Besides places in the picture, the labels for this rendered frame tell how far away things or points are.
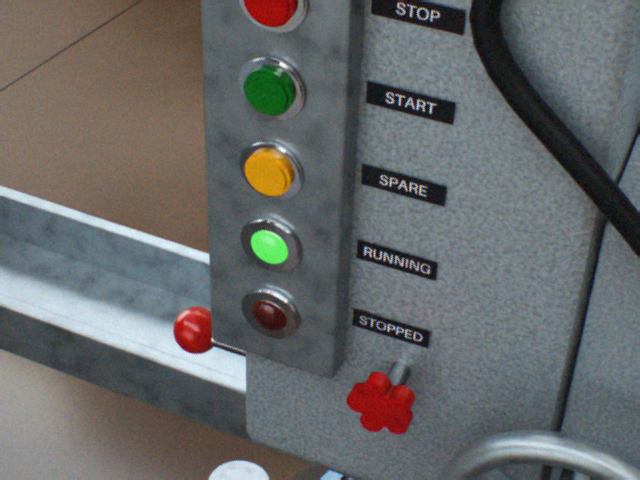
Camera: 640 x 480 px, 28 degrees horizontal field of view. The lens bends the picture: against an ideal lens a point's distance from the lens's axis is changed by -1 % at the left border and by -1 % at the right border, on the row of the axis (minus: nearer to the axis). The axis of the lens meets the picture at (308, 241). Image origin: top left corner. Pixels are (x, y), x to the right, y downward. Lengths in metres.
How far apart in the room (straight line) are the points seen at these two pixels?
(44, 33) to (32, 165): 0.59
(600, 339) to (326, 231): 0.16
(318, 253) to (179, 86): 2.58
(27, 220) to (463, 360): 0.47
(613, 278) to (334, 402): 0.21
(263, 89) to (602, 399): 0.26
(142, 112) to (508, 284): 2.53
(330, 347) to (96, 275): 0.36
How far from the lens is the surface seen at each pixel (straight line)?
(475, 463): 0.71
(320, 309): 0.73
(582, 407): 0.75
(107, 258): 1.06
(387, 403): 0.73
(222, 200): 0.71
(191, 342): 0.86
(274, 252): 0.71
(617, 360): 0.72
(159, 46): 3.43
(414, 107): 0.65
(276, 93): 0.64
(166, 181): 2.95
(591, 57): 0.60
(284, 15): 0.62
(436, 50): 0.63
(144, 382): 0.96
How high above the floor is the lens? 1.78
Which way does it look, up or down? 40 degrees down
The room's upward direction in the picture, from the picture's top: 2 degrees clockwise
